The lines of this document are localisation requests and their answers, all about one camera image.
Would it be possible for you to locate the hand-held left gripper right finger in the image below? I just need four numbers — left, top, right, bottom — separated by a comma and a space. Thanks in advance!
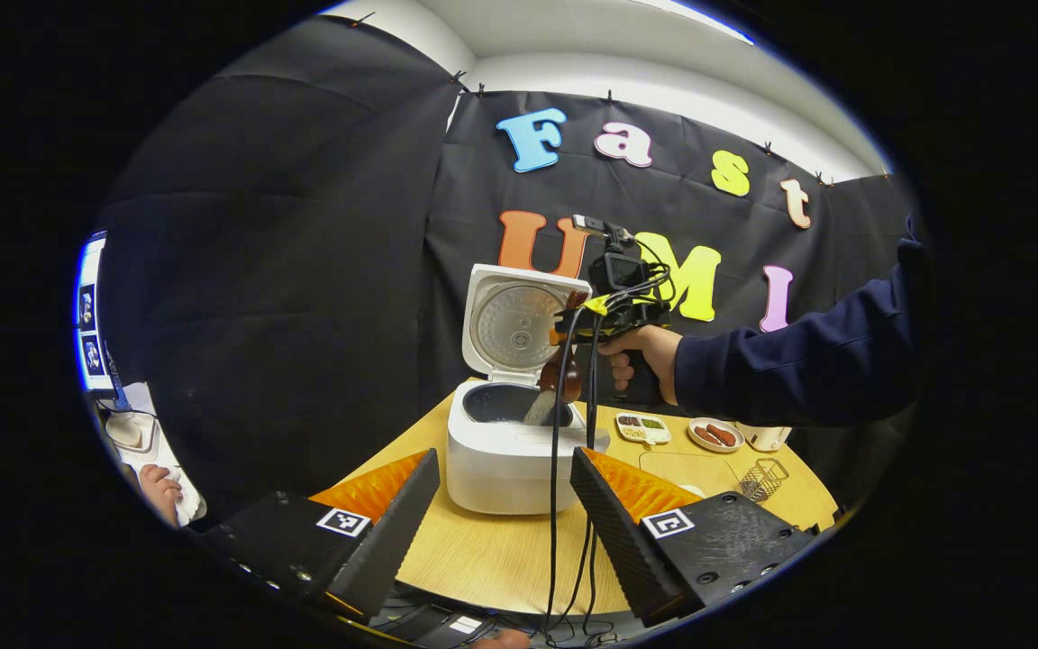
569, 446, 818, 628

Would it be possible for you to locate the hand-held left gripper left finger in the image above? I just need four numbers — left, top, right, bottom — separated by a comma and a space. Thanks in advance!
179, 447, 442, 623

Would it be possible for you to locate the brown wooden spoon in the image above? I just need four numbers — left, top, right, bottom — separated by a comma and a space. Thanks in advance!
524, 288, 592, 426

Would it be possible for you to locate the white rice cooker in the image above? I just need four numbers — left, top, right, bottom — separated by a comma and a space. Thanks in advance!
445, 264, 610, 516

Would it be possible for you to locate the square chopstick holder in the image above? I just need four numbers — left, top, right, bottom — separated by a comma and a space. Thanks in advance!
739, 458, 790, 503

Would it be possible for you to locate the clear plastic container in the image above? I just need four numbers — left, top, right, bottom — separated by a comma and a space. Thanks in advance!
638, 451, 738, 499

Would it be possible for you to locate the white divided grain dish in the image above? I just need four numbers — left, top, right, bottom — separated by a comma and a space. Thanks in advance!
615, 412, 671, 446

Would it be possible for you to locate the round white plate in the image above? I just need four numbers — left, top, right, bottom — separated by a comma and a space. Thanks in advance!
687, 416, 745, 453

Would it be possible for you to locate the white toaster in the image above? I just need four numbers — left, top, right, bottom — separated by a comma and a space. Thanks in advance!
735, 422, 792, 452

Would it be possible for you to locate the white side table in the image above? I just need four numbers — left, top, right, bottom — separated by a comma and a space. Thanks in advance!
103, 383, 206, 528

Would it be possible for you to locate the black backdrop cloth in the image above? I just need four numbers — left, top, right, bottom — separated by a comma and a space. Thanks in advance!
96, 14, 921, 524

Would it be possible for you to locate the lit display screen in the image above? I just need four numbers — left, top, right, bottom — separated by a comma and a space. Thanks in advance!
76, 236, 125, 399

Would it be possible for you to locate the black cable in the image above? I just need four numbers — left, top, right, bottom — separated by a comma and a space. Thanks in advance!
542, 306, 585, 637
577, 314, 603, 637

